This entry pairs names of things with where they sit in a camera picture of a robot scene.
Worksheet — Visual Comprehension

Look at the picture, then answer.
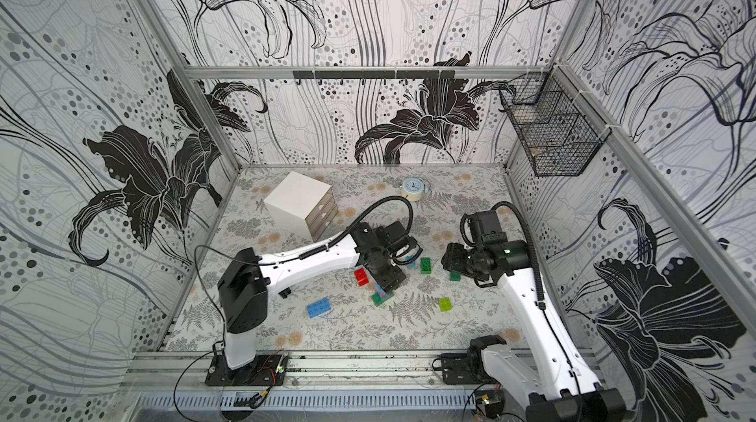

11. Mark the red lego brick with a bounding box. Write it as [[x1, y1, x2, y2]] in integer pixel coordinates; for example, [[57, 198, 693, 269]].
[[354, 268, 369, 287]]

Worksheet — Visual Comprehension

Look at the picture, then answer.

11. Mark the long green lego brick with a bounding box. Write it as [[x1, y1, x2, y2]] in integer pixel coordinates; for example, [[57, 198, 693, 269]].
[[370, 292, 395, 307]]

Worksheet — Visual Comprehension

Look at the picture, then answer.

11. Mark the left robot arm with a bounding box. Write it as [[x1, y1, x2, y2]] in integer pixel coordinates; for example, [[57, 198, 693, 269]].
[[213, 196, 422, 371]]

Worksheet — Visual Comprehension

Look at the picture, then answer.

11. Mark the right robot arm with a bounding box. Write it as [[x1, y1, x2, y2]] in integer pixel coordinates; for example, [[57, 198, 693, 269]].
[[441, 201, 626, 421]]

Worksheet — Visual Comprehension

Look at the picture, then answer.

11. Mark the lime green lego brick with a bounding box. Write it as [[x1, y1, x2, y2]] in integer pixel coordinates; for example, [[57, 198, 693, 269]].
[[438, 298, 453, 312]]

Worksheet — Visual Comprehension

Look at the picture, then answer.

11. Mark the long light blue lego brick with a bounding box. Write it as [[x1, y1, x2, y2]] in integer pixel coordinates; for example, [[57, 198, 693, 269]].
[[306, 298, 332, 319]]

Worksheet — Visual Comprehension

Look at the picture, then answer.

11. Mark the small blue cream alarm clock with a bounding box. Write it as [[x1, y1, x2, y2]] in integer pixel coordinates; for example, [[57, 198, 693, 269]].
[[401, 177, 430, 203]]

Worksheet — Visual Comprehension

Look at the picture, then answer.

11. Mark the white mini drawer cabinet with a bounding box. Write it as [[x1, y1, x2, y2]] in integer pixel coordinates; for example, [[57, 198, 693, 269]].
[[264, 171, 339, 242]]

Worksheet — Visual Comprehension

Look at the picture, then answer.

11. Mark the black wire wall basket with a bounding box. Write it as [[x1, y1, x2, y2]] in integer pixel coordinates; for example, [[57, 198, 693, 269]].
[[498, 67, 604, 177]]

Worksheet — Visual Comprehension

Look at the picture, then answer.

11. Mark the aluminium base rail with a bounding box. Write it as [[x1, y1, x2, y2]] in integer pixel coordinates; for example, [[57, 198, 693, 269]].
[[123, 347, 606, 391]]

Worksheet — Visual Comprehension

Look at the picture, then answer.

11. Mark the white slotted cable duct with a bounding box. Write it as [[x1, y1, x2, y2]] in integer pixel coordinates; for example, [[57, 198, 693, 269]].
[[137, 389, 470, 411]]

